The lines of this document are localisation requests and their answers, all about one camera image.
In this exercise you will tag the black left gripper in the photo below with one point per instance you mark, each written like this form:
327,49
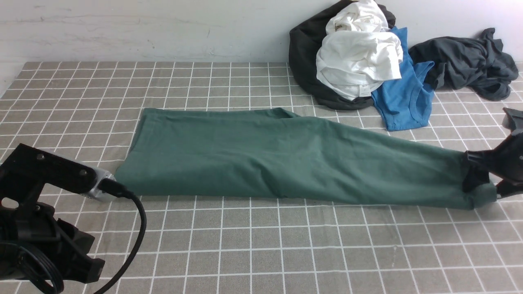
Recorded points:
63,244

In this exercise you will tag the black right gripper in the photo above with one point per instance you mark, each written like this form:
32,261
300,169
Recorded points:
505,161

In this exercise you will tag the green long-sleeved shirt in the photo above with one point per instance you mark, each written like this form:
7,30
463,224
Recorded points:
274,153

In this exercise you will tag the white crumpled shirt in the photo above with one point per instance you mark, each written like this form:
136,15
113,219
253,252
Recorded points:
359,51

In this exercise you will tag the dark grey crumpled garment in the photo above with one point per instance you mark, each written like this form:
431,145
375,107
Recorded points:
477,63

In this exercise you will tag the blue tank top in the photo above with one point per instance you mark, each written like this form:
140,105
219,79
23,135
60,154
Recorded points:
405,103

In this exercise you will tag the grey checkered tablecloth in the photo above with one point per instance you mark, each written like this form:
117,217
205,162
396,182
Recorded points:
208,245

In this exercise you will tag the black garment under white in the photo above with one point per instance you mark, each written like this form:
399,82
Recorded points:
305,41

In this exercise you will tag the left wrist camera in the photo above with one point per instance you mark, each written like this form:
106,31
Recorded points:
67,174

